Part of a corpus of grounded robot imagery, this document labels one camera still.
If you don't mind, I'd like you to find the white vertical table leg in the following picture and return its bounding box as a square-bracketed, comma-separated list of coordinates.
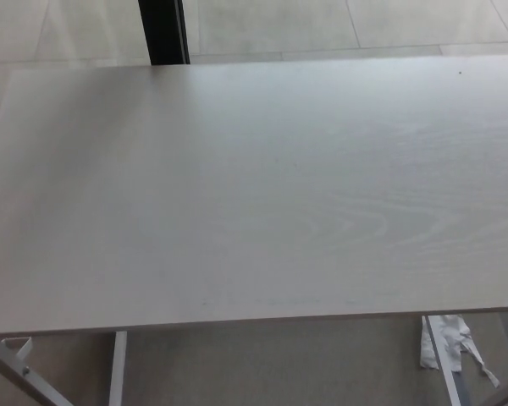
[108, 331, 129, 406]

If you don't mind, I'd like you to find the torn white plastic wrap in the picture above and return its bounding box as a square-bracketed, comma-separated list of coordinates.
[418, 314, 501, 389]

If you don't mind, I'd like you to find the white slanted table leg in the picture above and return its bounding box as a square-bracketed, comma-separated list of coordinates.
[421, 315, 471, 406]

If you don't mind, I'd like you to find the white diagonal table brace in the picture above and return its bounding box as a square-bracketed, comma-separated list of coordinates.
[0, 341, 75, 406]

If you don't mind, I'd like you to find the black vertical post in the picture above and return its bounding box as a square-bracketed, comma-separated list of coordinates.
[137, 0, 191, 66]

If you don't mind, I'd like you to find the white metal bracket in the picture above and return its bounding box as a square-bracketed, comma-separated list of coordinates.
[0, 336, 34, 364]

